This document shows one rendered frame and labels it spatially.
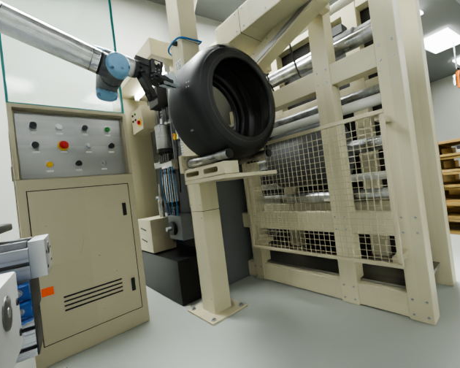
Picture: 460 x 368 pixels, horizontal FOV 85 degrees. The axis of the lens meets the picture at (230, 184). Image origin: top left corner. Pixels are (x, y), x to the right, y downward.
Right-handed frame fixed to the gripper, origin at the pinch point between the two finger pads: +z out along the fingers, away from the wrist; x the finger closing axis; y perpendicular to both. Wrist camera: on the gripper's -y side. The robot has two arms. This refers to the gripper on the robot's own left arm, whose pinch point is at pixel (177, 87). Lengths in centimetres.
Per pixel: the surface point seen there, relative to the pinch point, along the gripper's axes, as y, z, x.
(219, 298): -109, 40, 25
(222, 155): -31.2, 18.1, -8.9
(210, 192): -46, 35, 25
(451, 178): -29, 351, -43
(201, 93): -5.4, 5.9, -11.2
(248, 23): 48, 42, -6
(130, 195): -46, -2, 55
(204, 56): 13.1, 8.6, -10.1
